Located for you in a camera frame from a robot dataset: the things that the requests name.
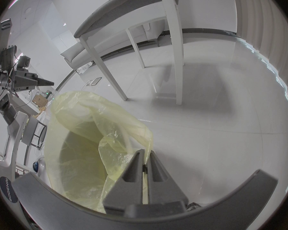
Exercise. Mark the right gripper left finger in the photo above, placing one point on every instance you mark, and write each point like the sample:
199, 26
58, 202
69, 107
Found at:
124, 190

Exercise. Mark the pale grey trash bin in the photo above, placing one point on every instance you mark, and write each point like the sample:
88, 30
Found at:
81, 157

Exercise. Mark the grey and white chair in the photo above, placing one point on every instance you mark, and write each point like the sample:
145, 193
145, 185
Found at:
172, 32

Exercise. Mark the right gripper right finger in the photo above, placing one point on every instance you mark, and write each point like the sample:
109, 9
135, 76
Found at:
163, 188

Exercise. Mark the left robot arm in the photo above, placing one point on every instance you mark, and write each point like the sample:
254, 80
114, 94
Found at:
7, 56

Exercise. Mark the pale grey sofa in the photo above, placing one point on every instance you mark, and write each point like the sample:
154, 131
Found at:
74, 54

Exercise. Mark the yellow plastic bag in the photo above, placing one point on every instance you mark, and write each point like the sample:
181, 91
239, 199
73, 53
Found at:
86, 109

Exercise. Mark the black plastic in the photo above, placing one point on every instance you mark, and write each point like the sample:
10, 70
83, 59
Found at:
193, 206

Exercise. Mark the white curtain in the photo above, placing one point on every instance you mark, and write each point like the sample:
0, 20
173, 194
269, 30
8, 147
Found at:
259, 13

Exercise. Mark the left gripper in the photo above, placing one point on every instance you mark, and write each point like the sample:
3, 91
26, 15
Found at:
20, 80

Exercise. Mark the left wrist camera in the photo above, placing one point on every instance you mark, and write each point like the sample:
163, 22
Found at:
25, 61

